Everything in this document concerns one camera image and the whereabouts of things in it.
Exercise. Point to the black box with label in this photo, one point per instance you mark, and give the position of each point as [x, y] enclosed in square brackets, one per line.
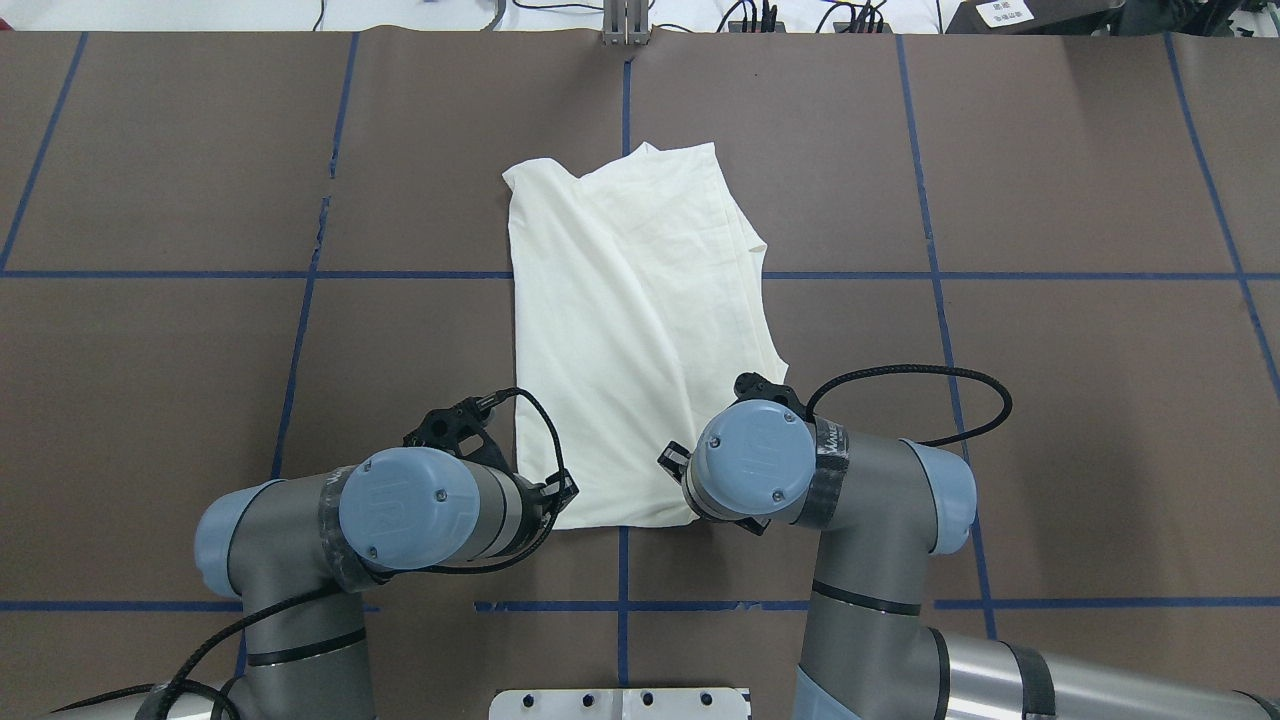
[1051, 18]

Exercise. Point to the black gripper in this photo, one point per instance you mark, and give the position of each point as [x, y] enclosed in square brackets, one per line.
[673, 458]

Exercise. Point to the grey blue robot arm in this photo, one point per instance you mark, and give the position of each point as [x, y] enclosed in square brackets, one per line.
[883, 507]

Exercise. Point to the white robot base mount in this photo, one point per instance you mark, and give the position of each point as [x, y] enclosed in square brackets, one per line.
[623, 703]

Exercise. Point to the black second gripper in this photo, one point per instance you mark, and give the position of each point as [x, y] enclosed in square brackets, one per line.
[553, 496]

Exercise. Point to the cream white t-shirt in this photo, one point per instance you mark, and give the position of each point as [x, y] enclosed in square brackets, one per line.
[638, 302]

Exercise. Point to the second grey blue robot arm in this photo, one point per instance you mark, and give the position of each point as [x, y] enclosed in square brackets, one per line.
[300, 554]

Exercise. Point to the aluminium frame post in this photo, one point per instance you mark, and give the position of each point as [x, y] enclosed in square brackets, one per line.
[626, 22]

